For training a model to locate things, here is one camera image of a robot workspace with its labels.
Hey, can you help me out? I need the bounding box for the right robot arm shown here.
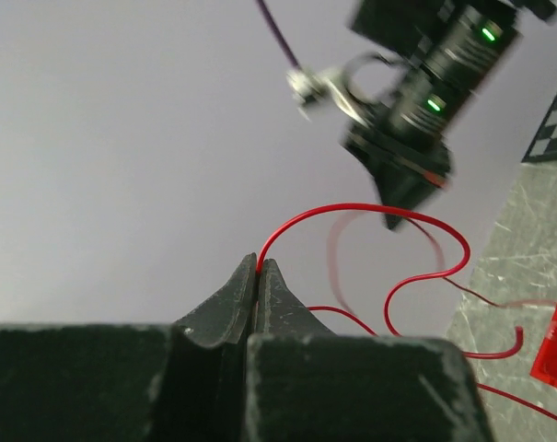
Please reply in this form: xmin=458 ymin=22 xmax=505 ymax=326
xmin=342 ymin=1 xmax=557 ymax=210

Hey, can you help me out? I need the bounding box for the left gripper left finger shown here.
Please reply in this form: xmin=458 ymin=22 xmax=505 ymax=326
xmin=173 ymin=253 xmax=258 ymax=441

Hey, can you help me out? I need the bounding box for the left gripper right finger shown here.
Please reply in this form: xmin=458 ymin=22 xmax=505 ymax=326
xmin=253 ymin=259 xmax=337 ymax=345

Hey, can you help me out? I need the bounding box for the red wire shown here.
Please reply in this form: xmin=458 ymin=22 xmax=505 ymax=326
xmin=257 ymin=202 xmax=557 ymax=427

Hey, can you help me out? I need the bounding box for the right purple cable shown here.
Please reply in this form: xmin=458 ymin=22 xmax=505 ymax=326
xmin=254 ymin=0 xmax=303 ymax=73

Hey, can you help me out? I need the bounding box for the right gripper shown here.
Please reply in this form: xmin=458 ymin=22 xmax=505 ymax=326
xmin=342 ymin=124 xmax=452 ymax=211

